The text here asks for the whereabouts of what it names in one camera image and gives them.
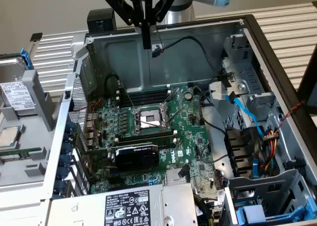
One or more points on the Toshiba hard disk blue carrier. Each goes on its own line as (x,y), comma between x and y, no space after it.
(15,97)

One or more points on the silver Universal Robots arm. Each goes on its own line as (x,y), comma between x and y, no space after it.
(178,13)

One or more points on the black plastic block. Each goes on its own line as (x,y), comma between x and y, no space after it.
(99,17)

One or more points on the open grey PC case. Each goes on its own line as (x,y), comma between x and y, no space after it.
(173,62)

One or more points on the black RAM slot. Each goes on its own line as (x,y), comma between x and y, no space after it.
(148,94)
(146,101)
(148,132)

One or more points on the thin metal locking lever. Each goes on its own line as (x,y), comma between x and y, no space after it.
(127,96)
(151,123)

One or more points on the metal socket cover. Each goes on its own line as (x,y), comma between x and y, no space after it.
(180,97)

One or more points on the silver coin battery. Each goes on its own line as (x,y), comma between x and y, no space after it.
(189,95)

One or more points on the black table end cap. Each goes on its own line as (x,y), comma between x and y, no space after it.
(36,36)

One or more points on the CPU socket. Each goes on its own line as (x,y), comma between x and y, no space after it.
(149,115)

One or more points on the grey metal drive cage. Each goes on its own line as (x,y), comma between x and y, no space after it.
(250,72)

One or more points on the green Dell motherboard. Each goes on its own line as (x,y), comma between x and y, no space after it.
(188,127)

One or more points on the blue slot retention clip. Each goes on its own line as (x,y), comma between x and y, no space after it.
(66,148)
(70,127)
(65,160)
(63,172)
(67,138)
(59,186)

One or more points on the black graphics card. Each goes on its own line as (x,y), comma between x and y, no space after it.
(136,159)

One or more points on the grey plastic parts rack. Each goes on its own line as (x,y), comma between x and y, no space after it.
(32,136)

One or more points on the silver chipset heatsink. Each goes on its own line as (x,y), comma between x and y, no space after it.
(172,176)

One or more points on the silver CPU chip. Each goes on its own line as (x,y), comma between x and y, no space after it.
(8,136)

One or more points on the green RAM stick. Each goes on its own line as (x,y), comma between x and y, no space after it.
(15,154)

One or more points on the silver power supply unit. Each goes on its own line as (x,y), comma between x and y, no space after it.
(86,206)

